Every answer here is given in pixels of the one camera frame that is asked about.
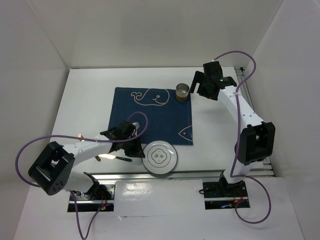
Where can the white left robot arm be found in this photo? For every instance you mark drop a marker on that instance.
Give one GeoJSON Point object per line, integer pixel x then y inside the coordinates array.
{"type": "Point", "coordinates": [53, 169]}

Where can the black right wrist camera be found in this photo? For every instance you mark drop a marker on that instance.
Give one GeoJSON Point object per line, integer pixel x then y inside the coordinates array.
{"type": "Point", "coordinates": [213, 70]}

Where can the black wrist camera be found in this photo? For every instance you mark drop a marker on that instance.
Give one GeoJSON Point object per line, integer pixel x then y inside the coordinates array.
{"type": "Point", "coordinates": [213, 70]}
{"type": "Point", "coordinates": [127, 129]}

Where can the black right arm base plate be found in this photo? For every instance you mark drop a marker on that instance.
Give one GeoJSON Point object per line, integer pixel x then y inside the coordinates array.
{"type": "Point", "coordinates": [216, 197]}

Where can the white round dinner plate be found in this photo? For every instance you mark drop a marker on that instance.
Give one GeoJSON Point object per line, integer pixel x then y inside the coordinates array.
{"type": "Point", "coordinates": [160, 157]}

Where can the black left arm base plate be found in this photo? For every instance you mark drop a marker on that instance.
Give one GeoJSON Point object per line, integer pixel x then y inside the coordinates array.
{"type": "Point", "coordinates": [103, 200]}

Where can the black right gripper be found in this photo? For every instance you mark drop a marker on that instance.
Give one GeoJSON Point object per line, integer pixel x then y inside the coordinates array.
{"type": "Point", "coordinates": [199, 78]}

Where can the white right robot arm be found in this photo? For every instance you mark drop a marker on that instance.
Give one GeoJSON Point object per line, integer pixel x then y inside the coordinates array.
{"type": "Point", "coordinates": [255, 137]}

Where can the aluminium frame rail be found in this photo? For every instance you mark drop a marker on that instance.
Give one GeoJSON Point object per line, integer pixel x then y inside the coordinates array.
{"type": "Point", "coordinates": [180, 175]}
{"type": "Point", "coordinates": [250, 100]}

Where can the dark blue embroidered cloth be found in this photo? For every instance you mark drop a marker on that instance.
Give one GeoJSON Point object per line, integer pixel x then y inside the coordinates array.
{"type": "Point", "coordinates": [169, 119]}

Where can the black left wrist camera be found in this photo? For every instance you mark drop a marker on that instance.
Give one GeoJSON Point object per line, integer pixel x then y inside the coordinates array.
{"type": "Point", "coordinates": [127, 129]}

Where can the aluminium frame rail right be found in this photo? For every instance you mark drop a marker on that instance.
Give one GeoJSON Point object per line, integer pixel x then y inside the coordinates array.
{"type": "Point", "coordinates": [250, 100]}

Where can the gold knife black handle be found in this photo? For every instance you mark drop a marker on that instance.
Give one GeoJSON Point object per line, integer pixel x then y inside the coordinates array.
{"type": "Point", "coordinates": [112, 157]}

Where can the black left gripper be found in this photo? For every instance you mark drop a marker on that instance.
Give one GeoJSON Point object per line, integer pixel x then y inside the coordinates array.
{"type": "Point", "coordinates": [137, 151]}

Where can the aluminium frame rail front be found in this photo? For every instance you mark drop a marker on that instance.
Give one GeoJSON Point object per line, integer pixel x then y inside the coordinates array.
{"type": "Point", "coordinates": [180, 175]}

